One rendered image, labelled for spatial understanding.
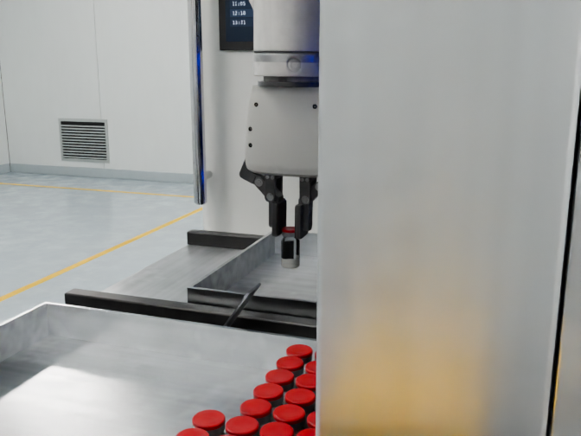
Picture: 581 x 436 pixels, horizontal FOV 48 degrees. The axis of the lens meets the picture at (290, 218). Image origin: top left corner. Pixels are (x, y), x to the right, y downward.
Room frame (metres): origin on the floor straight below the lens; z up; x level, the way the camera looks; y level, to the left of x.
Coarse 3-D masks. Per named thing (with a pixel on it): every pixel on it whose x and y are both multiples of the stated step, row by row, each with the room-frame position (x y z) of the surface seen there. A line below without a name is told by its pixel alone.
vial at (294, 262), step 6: (282, 234) 0.73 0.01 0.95; (288, 234) 0.72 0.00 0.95; (294, 234) 0.72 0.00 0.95; (282, 240) 0.72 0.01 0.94; (288, 240) 0.72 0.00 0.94; (294, 240) 0.72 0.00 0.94; (282, 246) 0.72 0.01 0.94; (288, 246) 0.72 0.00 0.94; (294, 246) 0.72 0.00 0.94; (282, 252) 0.72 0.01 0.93; (288, 252) 0.72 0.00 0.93; (294, 252) 0.72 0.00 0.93; (282, 258) 0.72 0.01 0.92; (288, 258) 0.72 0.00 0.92; (294, 258) 0.72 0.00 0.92; (282, 264) 0.72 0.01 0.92; (288, 264) 0.72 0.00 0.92; (294, 264) 0.72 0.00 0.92
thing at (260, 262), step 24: (264, 240) 0.84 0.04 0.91; (312, 240) 0.86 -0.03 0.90; (240, 264) 0.77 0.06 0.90; (264, 264) 0.83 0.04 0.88; (312, 264) 0.83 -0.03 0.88; (192, 288) 0.64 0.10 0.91; (216, 288) 0.70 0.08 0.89; (240, 288) 0.73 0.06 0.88; (264, 288) 0.73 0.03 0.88; (288, 288) 0.73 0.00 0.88; (312, 288) 0.73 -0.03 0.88; (288, 312) 0.61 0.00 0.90; (312, 312) 0.60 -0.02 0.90
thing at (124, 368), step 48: (0, 336) 0.54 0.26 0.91; (48, 336) 0.59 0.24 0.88; (96, 336) 0.58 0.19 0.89; (144, 336) 0.56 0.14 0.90; (192, 336) 0.54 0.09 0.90; (240, 336) 0.53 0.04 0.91; (288, 336) 0.52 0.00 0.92; (0, 384) 0.49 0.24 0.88; (48, 384) 0.49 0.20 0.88; (96, 384) 0.49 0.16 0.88; (144, 384) 0.49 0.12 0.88; (192, 384) 0.49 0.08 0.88; (240, 384) 0.49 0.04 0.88; (0, 432) 0.42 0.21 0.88; (48, 432) 0.42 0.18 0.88; (96, 432) 0.42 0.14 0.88; (144, 432) 0.42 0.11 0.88
